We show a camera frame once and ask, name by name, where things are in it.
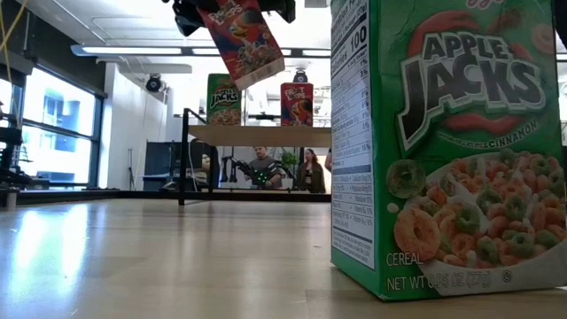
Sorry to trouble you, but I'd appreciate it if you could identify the red Froot Loops cereal box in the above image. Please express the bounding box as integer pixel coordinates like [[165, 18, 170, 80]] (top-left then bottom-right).
[[197, 0, 286, 92], [280, 82, 315, 128]]

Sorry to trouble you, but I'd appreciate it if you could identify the green Apple Jacks cereal box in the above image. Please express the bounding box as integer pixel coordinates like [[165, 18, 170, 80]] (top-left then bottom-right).
[[206, 73, 243, 127], [330, 0, 567, 302]]

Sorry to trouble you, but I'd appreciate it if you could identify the wooden shelf with black legs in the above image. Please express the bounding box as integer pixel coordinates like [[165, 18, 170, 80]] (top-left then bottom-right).
[[177, 107, 332, 206]]

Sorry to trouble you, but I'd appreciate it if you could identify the green potted plant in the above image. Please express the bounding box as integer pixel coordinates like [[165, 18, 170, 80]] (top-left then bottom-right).
[[281, 150, 300, 178]]

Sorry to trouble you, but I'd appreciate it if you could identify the large window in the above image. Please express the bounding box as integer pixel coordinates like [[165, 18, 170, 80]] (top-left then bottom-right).
[[0, 66, 104, 187]]

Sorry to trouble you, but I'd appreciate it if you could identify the thin yellow cable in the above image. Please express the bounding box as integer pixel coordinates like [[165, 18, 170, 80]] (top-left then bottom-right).
[[0, 0, 28, 129]]

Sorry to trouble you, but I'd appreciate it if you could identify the black aluminium table frame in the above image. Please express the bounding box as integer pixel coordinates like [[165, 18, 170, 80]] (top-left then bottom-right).
[[15, 189, 332, 204]]

